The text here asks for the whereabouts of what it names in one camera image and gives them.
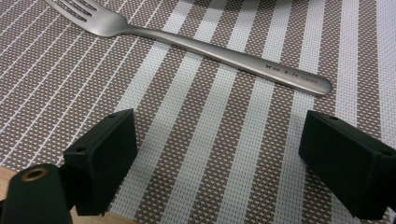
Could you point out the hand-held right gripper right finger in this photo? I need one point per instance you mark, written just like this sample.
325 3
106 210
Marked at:
345 165

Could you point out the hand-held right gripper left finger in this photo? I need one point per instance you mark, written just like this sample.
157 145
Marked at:
99 168

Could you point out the silver metal fork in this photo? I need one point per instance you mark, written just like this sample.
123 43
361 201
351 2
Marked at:
199 46

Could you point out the brown white striped woven placemat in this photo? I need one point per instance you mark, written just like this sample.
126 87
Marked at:
199 130

